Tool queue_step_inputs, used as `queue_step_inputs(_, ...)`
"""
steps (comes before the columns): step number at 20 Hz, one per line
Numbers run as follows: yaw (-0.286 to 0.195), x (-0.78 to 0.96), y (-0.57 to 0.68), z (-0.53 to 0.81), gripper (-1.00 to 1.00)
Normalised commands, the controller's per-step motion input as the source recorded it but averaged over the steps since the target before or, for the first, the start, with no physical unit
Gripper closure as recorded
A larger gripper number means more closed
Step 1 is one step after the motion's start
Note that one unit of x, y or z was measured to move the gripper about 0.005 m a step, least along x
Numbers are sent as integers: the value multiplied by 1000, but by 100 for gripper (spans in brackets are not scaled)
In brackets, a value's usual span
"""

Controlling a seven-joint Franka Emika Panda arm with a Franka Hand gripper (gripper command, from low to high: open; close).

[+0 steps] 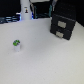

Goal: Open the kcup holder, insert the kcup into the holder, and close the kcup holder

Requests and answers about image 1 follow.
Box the black kcup holder drawer box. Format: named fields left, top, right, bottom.
left=49, top=1, right=77, bottom=41

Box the black chair frame background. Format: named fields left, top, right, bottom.
left=30, top=0, right=58, bottom=19

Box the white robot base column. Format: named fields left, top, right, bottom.
left=20, top=0, right=32, bottom=20

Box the green lid white kcup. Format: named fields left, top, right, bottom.
left=13, top=40, right=21, bottom=52

